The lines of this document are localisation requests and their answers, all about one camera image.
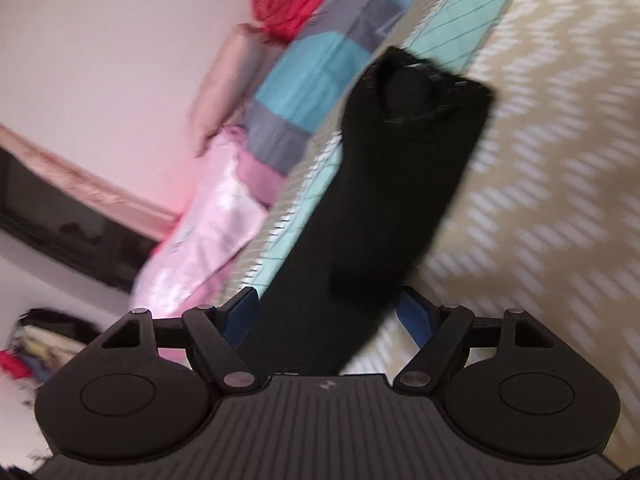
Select red clothes pile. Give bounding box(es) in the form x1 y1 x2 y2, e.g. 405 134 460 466
0 350 31 381

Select black pants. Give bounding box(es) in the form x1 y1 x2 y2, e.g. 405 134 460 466
240 45 498 376

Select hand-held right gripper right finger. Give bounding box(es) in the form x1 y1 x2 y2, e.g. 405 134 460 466
394 287 553 393

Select salmon pink pillow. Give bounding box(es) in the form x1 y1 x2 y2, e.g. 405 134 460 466
192 22 288 158

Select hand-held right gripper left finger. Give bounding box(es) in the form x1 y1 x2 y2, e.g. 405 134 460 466
102 287 261 393

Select patterned bedsheet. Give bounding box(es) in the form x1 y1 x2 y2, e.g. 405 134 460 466
240 0 640 461

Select blue grey striped quilt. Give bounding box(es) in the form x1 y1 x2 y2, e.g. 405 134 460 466
235 0 451 181

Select dark clothes pile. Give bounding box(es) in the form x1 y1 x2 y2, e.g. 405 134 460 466
12 307 101 386

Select dark cabinet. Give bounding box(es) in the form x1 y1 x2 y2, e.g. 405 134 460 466
0 147 166 293

